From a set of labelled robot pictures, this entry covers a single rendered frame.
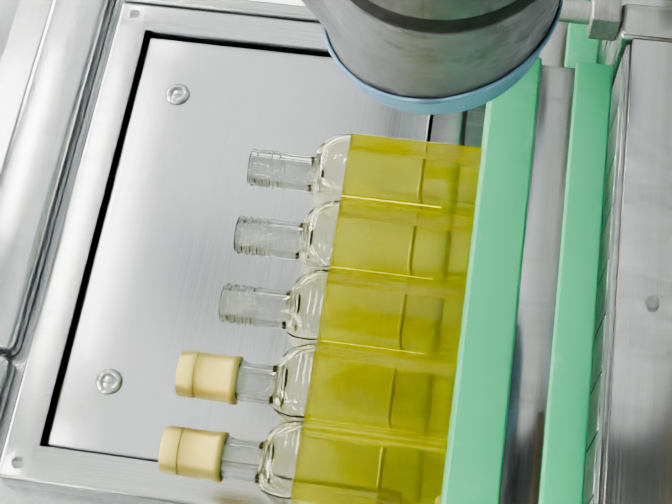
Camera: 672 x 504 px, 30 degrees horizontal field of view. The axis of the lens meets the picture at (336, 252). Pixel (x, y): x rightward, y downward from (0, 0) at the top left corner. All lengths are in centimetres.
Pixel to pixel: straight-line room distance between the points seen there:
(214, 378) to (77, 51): 44
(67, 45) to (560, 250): 59
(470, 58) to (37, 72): 72
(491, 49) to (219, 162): 61
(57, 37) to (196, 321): 33
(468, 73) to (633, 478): 27
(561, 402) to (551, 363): 3
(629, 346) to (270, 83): 52
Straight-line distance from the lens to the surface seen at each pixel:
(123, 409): 106
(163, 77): 119
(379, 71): 59
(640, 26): 88
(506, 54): 57
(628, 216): 80
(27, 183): 116
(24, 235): 114
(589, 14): 87
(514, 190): 82
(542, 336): 78
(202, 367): 90
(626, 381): 76
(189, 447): 89
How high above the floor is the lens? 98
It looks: 5 degrees up
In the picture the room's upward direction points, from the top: 83 degrees counter-clockwise
